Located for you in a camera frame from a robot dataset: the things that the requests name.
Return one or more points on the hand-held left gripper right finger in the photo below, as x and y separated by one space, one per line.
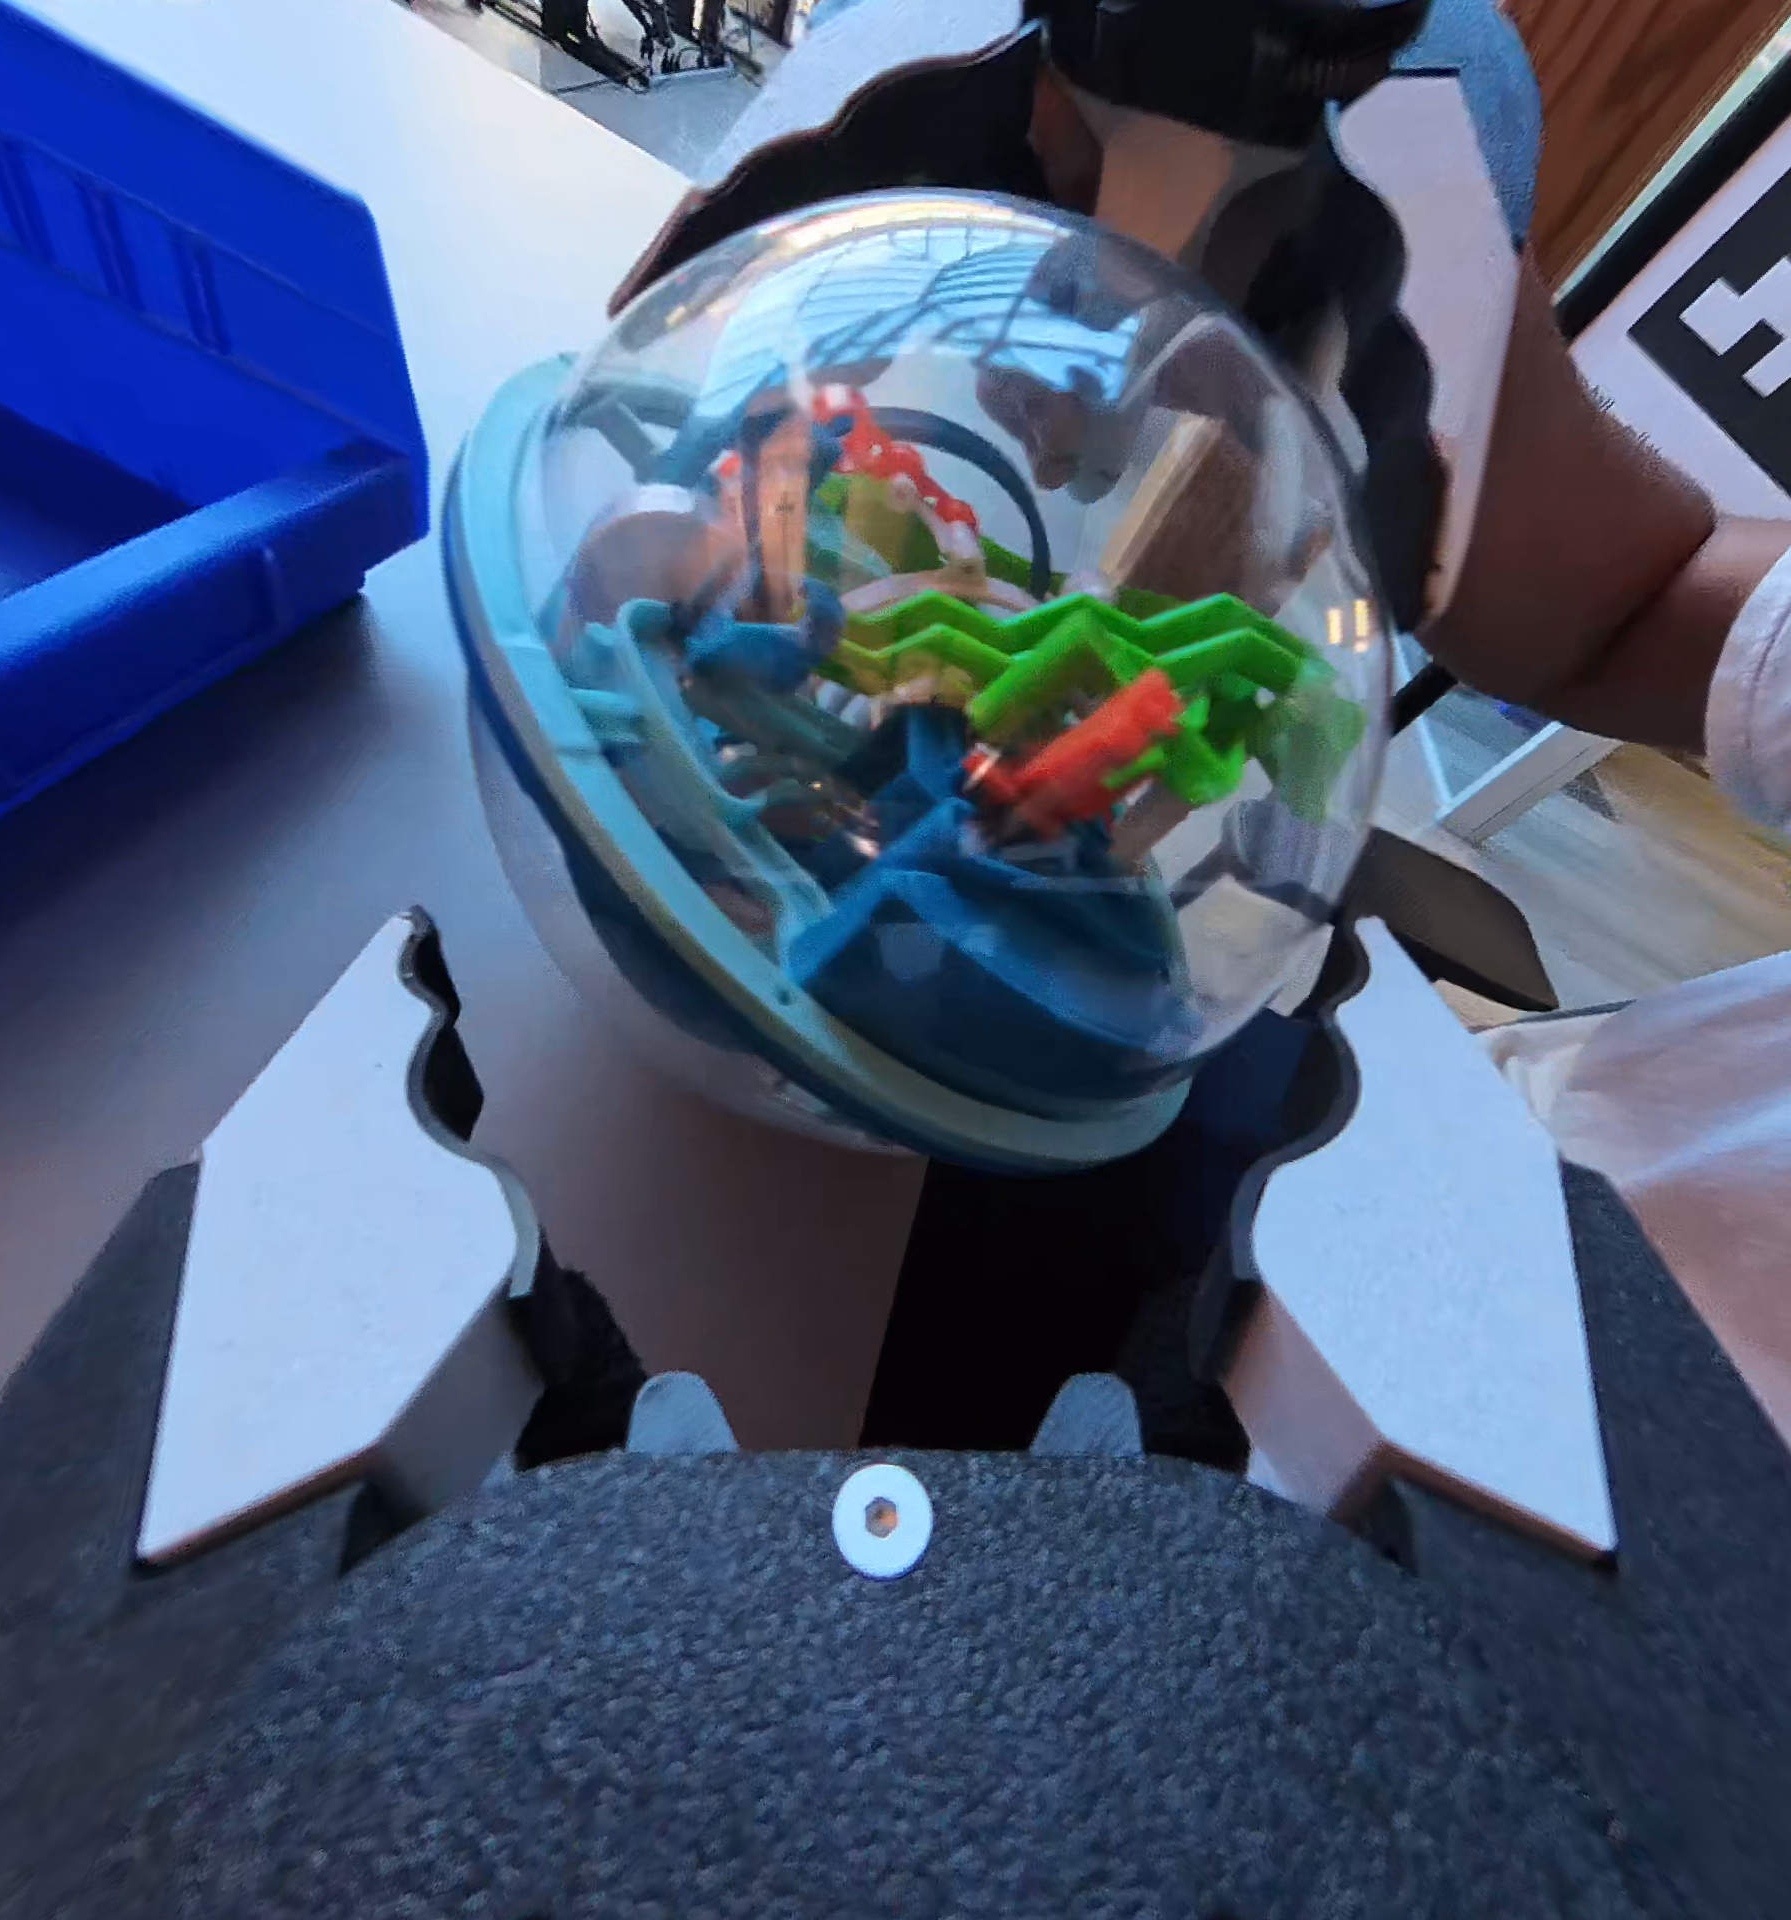
1421 1290

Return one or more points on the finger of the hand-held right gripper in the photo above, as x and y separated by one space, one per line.
1451 299
911 37

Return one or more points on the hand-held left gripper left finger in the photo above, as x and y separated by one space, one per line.
325 1275

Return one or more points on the clear plastic maze ball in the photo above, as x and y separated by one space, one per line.
911 674

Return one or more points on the black framed marker sign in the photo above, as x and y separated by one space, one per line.
1737 331

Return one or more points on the black office chair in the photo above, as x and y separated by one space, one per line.
1451 916

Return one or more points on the blue plastic bin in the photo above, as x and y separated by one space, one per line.
130 450

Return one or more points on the wooden post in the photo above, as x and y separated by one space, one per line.
1617 105

